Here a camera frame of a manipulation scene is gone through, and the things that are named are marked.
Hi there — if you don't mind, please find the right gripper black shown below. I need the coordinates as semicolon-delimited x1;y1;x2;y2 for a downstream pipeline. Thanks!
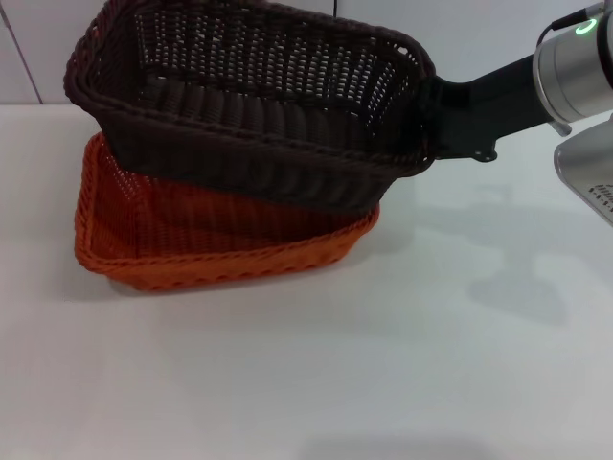
420;53;548;165

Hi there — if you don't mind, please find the dark brown woven plastic basket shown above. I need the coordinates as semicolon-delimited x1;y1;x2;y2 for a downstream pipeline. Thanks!
61;0;438;215

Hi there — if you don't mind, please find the orange woven plastic basket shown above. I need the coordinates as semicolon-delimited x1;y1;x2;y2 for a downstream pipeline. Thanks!
74;131;383;292

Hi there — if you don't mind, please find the right wrist cable with connector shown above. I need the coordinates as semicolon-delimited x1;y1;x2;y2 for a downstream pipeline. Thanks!
538;3;602;47

